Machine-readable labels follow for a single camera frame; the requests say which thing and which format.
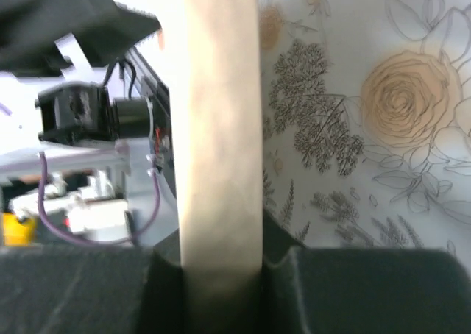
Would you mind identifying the cream large plate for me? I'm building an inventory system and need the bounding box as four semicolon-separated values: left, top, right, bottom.
168;0;263;333

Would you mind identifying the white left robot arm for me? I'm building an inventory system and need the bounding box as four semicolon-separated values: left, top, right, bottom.
1;0;160;146

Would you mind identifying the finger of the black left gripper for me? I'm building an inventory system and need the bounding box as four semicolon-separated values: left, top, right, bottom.
1;0;161;69

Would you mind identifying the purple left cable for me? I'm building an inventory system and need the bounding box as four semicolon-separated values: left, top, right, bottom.
36;149;163;247

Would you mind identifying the floral table mat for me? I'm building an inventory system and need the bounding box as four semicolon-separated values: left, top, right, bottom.
258;0;470;264

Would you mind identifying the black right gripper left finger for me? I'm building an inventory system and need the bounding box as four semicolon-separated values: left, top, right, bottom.
1;246;183;334

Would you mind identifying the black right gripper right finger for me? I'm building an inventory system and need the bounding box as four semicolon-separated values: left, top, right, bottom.
259;213;470;334

